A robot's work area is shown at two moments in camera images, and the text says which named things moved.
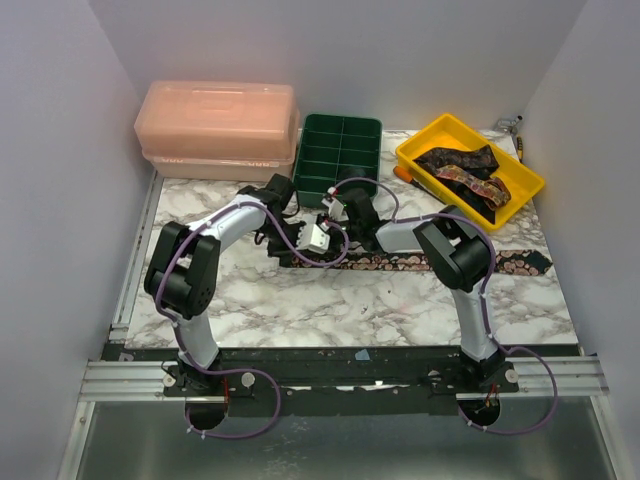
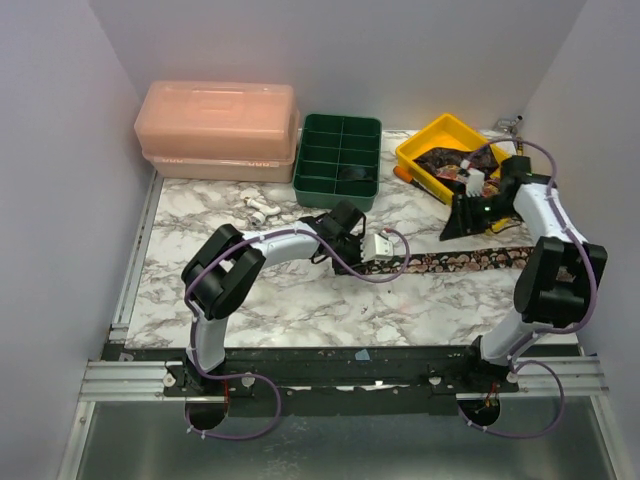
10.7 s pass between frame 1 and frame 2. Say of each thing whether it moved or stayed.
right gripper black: moved
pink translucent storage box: stayed
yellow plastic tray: stayed
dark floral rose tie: moved
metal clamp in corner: stayed
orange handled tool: stayed
